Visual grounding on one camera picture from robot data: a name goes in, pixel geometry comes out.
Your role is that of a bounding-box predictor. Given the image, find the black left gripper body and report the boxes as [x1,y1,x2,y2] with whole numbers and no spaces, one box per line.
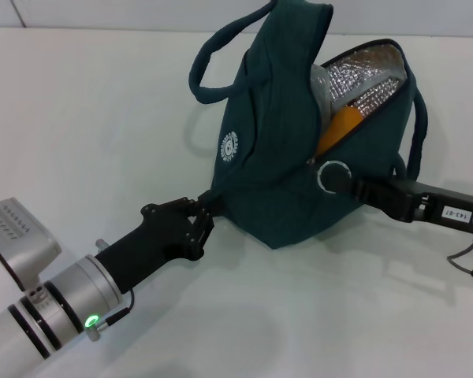
[94,198,203,293]

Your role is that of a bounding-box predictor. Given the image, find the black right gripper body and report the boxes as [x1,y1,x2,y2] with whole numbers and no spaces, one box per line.
[356,176,473,234]

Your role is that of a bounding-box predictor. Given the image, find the orange yellow pear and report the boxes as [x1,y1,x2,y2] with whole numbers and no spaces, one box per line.
[315,108,366,157]

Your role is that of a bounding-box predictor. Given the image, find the teal fabric lunch bag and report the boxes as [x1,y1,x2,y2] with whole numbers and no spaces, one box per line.
[188,0,429,250]

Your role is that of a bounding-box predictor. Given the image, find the clear container with blue lid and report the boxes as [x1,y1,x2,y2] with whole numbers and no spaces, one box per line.
[309,64,333,115]

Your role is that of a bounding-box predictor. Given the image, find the dark left gripper cable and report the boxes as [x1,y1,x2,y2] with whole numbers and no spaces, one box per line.
[98,289,136,330]

